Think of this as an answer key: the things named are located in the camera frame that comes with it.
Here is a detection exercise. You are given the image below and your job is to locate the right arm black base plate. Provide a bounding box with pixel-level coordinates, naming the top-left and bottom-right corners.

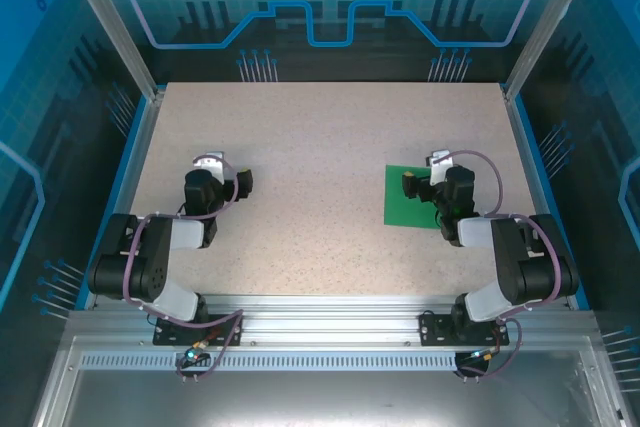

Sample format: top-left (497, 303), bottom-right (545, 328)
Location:
top-left (418, 310), bottom-right (511, 347)

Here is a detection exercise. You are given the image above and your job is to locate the slotted grey cable duct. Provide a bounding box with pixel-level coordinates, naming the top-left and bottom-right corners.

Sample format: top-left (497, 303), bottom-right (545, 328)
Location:
top-left (78, 352), bottom-right (506, 373)

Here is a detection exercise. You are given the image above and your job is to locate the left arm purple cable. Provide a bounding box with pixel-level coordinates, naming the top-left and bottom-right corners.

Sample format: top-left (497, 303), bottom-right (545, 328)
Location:
top-left (122, 154), bottom-right (246, 383)

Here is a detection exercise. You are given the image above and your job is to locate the right aluminium frame post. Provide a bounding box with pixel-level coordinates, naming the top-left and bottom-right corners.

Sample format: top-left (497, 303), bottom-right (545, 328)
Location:
top-left (502, 0), bottom-right (604, 101)

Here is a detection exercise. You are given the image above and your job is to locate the steel tray panel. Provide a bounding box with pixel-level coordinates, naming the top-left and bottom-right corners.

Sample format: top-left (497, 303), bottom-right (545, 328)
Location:
top-left (29, 336), bottom-right (631, 427)

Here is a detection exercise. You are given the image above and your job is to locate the aluminium frame post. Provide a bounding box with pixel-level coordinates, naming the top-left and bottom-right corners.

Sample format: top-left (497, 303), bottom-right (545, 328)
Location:
top-left (502, 0), bottom-right (604, 101)
top-left (54, 0), bottom-right (166, 101)

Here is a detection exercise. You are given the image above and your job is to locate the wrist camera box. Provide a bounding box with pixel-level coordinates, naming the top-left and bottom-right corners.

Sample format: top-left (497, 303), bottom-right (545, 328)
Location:
top-left (192, 150), bottom-right (227, 172)
top-left (429, 149), bottom-right (455, 186)

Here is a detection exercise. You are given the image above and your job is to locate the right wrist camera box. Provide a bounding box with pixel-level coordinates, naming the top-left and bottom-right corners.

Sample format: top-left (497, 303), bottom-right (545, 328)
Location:
top-left (429, 149), bottom-right (455, 186)

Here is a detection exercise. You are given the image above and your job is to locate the aluminium side rail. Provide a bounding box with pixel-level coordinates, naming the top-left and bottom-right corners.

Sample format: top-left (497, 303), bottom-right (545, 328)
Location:
top-left (501, 86), bottom-right (576, 311)
top-left (84, 89), bottom-right (166, 311)

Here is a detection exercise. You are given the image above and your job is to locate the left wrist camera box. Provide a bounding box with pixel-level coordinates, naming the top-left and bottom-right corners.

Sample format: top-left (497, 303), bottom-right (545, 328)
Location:
top-left (192, 150), bottom-right (227, 172)

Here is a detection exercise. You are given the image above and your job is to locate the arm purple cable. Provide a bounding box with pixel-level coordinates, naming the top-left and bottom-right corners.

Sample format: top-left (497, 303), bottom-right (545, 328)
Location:
top-left (432, 149), bottom-right (564, 381)
top-left (122, 154), bottom-right (246, 383)

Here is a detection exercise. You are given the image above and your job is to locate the right aluminium side rail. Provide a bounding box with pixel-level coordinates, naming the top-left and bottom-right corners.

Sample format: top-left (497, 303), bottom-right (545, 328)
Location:
top-left (501, 86), bottom-right (576, 311)

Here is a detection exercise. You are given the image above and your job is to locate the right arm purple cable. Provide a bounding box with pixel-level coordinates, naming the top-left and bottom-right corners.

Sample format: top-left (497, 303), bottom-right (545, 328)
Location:
top-left (432, 149), bottom-right (564, 381)

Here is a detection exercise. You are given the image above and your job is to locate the left aluminium frame post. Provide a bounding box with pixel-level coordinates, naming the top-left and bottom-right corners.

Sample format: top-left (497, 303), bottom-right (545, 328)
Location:
top-left (54, 0), bottom-right (166, 101)

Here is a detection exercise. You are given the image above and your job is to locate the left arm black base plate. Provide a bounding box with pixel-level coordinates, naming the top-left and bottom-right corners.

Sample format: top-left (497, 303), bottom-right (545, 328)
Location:
top-left (152, 313), bottom-right (245, 347)

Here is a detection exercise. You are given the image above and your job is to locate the left aluminium side rail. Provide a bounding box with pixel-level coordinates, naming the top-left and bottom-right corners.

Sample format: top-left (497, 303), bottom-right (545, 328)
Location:
top-left (84, 89), bottom-right (166, 311)

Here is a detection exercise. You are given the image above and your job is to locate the left cable connector with LED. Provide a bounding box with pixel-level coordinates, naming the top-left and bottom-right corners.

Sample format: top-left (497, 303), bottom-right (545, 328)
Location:
top-left (182, 341), bottom-right (209, 366)

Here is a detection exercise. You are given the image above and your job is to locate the right cable connector with LED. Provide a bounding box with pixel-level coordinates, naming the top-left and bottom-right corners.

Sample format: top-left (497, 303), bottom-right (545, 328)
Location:
top-left (467, 346), bottom-right (501, 363)

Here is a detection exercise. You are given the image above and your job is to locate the aluminium front rail beam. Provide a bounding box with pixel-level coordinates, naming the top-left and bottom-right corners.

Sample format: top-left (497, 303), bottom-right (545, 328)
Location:
top-left (67, 294), bottom-right (599, 348)

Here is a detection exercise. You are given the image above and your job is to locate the cable connector with led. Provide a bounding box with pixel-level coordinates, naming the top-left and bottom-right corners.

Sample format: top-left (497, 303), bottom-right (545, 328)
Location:
top-left (467, 346), bottom-right (501, 363)
top-left (182, 341), bottom-right (209, 366)

